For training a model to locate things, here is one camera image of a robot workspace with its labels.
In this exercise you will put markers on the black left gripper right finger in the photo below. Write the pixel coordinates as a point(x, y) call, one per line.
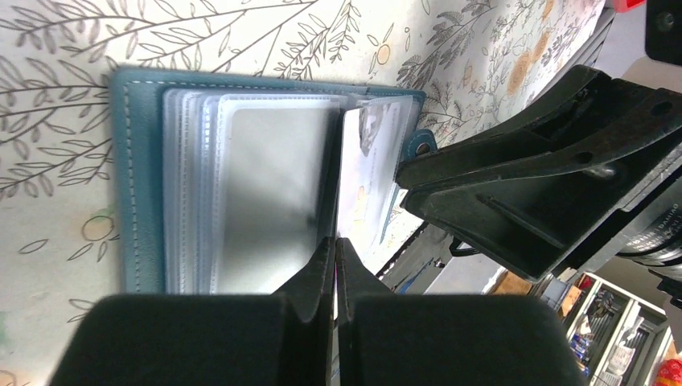
point(462, 339)

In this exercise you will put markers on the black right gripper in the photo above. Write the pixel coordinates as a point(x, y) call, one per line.
point(565, 182)

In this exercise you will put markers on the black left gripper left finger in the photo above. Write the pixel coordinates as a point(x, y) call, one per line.
point(283, 338)

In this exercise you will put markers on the blue leather card holder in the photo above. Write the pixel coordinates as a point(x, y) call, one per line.
point(228, 183)

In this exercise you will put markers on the white card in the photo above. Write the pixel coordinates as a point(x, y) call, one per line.
point(372, 143)

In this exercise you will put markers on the shelf with boxes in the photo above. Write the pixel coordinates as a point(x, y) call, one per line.
point(616, 337)

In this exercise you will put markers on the floral table mat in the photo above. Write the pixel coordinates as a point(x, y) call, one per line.
point(480, 62)

